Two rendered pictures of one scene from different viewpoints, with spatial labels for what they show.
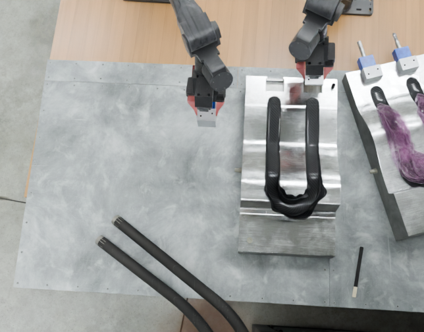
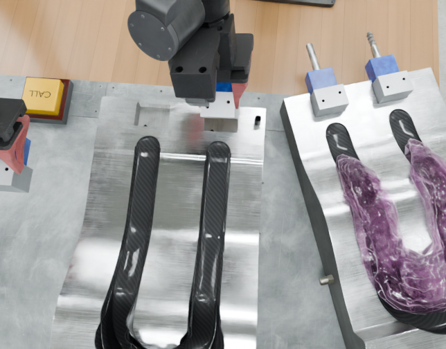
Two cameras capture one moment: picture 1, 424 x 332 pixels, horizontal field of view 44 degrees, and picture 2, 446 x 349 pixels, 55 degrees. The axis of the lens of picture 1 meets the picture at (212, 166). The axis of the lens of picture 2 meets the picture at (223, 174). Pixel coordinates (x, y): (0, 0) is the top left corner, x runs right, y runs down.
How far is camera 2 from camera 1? 0.89 m
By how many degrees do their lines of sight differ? 2
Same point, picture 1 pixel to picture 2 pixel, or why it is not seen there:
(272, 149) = (138, 237)
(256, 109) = (113, 158)
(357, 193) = (298, 317)
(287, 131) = (167, 203)
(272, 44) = not seen: hidden behind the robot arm
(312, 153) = (211, 248)
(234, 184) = not seen: hidden behind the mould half
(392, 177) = (362, 299)
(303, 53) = (161, 42)
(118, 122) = not seen: outside the picture
